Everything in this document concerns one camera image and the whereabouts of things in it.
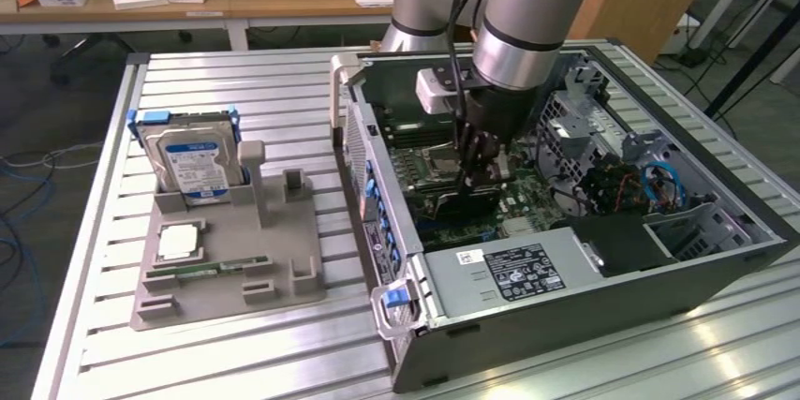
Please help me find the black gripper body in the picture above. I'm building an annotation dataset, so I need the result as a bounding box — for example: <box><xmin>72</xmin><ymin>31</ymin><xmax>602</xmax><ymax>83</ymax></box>
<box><xmin>465</xmin><ymin>83</ymin><xmax>537</xmax><ymax>157</ymax></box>

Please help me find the graphics card with metal bracket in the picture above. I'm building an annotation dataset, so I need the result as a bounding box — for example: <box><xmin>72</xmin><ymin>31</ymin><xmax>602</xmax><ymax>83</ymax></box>
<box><xmin>405</xmin><ymin>180</ymin><xmax>502</xmax><ymax>222</ymax></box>

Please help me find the CPU socket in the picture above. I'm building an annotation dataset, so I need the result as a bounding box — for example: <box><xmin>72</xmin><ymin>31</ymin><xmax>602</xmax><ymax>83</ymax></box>
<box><xmin>424</xmin><ymin>144</ymin><xmax>468</xmax><ymax>179</ymax></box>

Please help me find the green motherboard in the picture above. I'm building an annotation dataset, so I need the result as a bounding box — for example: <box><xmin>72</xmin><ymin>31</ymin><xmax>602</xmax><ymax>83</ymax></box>
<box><xmin>380</xmin><ymin>107</ymin><xmax>564</xmax><ymax>251</ymax></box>

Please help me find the silver chipset heatsink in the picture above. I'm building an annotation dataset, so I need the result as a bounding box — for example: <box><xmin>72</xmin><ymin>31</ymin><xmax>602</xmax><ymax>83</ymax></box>
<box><xmin>498</xmin><ymin>219</ymin><xmax>540</xmax><ymax>238</ymax></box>

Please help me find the grey power supply unit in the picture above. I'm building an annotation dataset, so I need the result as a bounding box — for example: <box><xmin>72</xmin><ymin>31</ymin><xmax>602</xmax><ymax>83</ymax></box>
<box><xmin>424</xmin><ymin>226</ymin><xmax>605</xmax><ymax>321</ymax></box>

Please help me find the wooden cabinet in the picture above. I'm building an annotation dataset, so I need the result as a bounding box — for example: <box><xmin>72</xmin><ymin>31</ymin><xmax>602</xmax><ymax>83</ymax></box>
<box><xmin>565</xmin><ymin>0</ymin><xmax>726</xmax><ymax>64</ymax></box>

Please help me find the grey disk bay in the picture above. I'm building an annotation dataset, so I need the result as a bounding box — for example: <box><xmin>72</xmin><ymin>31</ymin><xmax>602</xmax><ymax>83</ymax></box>
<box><xmin>642</xmin><ymin>202</ymin><xmax>750</xmax><ymax>263</ymax></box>

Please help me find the open grey PC case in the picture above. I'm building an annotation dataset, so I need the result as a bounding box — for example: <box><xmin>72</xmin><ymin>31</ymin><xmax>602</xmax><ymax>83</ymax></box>
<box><xmin>329</xmin><ymin>41</ymin><xmax>790</xmax><ymax>394</ymax></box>

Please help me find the grey plastic parts rack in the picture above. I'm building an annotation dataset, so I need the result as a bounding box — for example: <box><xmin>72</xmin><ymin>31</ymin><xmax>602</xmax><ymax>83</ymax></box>
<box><xmin>128</xmin><ymin>140</ymin><xmax>330</xmax><ymax>332</ymax></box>

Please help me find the black tripod leg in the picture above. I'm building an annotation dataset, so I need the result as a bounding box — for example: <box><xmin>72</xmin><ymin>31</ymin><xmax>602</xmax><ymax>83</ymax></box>
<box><xmin>704</xmin><ymin>0</ymin><xmax>800</xmax><ymax>119</ymax></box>

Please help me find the hard disk with blue carrier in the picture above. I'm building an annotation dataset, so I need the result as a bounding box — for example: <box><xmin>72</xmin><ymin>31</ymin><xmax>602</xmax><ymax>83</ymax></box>
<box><xmin>124</xmin><ymin>109</ymin><xmax>245</xmax><ymax>207</ymax></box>

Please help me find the green RAM stick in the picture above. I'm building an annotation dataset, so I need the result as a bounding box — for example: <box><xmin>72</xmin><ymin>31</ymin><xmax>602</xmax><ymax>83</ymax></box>
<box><xmin>146</xmin><ymin>255</ymin><xmax>270</xmax><ymax>275</ymax></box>

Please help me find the silver CPU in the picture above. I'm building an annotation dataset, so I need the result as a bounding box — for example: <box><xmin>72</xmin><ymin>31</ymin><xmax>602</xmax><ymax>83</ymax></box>
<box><xmin>154</xmin><ymin>226</ymin><xmax>200</xmax><ymax>261</ymax></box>

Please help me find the black office chair base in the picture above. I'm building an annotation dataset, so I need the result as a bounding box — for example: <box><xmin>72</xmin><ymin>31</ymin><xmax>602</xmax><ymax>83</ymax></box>
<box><xmin>42</xmin><ymin>32</ymin><xmax>136</xmax><ymax>87</ymax></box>

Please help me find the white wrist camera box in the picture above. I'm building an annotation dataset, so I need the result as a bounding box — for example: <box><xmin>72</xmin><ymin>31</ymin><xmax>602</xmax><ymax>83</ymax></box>
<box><xmin>414</xmin><ymin>67</ymin><xmax>469</xmax><ymax>114</ymax></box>

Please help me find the black camera cable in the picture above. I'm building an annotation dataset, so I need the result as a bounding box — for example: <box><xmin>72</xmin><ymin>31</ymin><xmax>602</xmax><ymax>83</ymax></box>
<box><xmin>444</xmin><ymin>0</ymin><xmax>496</xmax><ymax>185</ymax></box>

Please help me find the blue wire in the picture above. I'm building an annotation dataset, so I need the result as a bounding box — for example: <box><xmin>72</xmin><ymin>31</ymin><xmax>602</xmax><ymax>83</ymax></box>
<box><xmin>640</xmin><ymin>159</ymin><xmax>690</xmax><ymax>208</ymax></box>

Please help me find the white floor cable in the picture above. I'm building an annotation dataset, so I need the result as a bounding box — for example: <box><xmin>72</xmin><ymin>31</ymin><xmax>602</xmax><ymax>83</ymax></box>
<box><xmin>0</xmin><ymin>142</ymin><xmax>101</xmax><ymax>172</ymax></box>

